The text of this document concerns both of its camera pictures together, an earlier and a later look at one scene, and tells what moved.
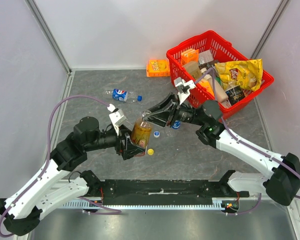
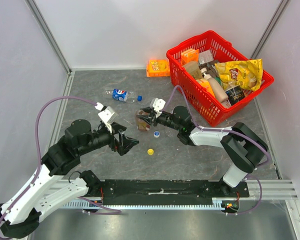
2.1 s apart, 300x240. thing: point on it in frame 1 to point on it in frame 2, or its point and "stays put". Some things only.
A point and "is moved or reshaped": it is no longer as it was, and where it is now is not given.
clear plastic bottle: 122,95 stays put
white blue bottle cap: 156,134 stays put
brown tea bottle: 141,133 is moved or reshaped
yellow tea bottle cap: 150,151 stays put
